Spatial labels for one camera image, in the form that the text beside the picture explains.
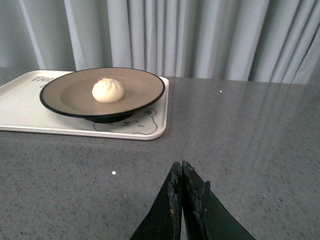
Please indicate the white rectangular serving tray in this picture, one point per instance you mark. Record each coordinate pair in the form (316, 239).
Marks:
(22, 111)

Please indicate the white steamed bun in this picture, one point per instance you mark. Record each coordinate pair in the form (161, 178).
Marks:
(107, 90)

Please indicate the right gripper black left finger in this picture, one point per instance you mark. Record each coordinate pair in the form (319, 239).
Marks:
(164, 219)

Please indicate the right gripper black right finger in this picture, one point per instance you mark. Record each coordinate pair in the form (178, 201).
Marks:
(205, 216)

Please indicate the grey pleated curtain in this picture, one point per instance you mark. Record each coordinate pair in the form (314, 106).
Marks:
(274, 41)

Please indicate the tan plate with black rim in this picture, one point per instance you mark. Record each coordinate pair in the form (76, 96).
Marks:
(70, 95)

